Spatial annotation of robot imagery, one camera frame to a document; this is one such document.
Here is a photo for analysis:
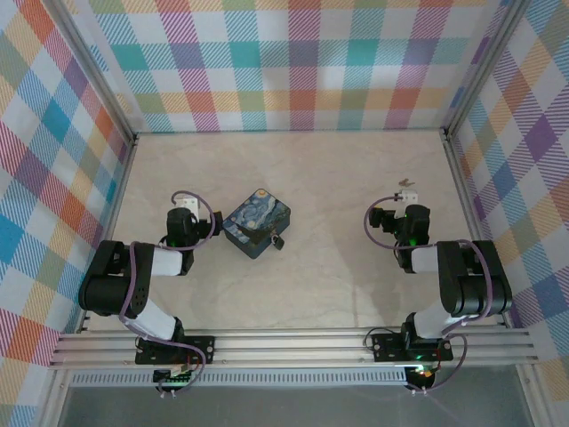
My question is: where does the starry night print box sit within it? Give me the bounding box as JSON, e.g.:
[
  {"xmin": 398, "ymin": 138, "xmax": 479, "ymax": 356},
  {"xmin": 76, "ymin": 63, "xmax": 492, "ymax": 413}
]
[{"xmin": 221, "ymin": 188, "xmax": 293, "ymax": 261}]

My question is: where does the aluminium table side bar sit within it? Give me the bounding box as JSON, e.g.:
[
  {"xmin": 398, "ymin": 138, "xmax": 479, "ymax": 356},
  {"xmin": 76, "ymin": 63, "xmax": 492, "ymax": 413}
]
[
  {"xmin": 440, "ymin": 128, "xmax": 512, "ymax": 328},
  {"xmin": 75, "ymin": 135, "xmax": 140, "ymax": 334}
]

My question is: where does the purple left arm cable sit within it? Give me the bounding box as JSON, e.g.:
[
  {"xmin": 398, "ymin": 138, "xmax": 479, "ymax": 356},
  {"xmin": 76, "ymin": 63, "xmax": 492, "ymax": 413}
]
[{"xmin": 118, "ymin": 189, "xmax": 220, "ymax": 397}]

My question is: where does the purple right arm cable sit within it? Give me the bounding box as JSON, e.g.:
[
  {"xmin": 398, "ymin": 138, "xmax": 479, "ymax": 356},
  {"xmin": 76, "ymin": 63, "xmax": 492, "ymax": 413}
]
[{"xmin": 364, "ymin": 193, "xmax": 495, "ymax": 395}]

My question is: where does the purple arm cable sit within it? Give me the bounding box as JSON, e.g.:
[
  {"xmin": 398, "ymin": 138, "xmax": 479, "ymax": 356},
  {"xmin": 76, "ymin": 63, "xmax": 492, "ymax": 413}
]
[
  {"xmin": 364, "ymin": 193, "xmax": 495, "ymax": 395},
  {"xmin": 118, "ymin": 189, "xmax": 220, "ymax": 397}
]

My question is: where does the aluminium frame post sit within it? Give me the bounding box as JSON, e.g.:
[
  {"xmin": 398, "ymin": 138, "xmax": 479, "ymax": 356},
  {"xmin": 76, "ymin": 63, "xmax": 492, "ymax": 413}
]
[
  {"xmin": 444, "ymin": 0, "xmax": 534, "ymax": 134},
  {"xmin": 52, "ymin": 0, "xmax": 139, "ymax": 142}
]

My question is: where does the grey slotted cable duct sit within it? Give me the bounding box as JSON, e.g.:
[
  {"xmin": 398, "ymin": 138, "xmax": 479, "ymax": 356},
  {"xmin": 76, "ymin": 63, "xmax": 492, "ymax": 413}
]
[{"xmin": 69, "ymin": 366, "xmax": 409, "ymax": 388}]

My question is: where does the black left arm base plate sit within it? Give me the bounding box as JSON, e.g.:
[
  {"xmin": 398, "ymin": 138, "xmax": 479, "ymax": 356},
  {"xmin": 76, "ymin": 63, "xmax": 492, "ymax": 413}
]
[{"xmin": 134, "ymin": 334, "xmax": 216, "ymax": 367}]

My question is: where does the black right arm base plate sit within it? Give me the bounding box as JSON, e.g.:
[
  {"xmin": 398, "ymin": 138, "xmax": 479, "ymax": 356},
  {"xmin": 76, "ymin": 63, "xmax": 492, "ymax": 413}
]
[{"xmin": 370, "ymin": 331, "xmax": 455, "ymax": 363}]

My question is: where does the aluminium mounting rail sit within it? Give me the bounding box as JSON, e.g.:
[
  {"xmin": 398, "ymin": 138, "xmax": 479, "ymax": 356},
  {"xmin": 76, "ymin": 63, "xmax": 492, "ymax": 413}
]
[{"xmin": 48, "ymin": 327, "xmax": 538, "ymax": 371}]

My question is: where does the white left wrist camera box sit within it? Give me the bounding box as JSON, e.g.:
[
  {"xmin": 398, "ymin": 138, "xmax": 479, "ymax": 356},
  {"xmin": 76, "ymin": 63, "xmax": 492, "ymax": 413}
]
[{"xmin": 177, "ymin": 194, "xmax": 199, "ymax": 221}]

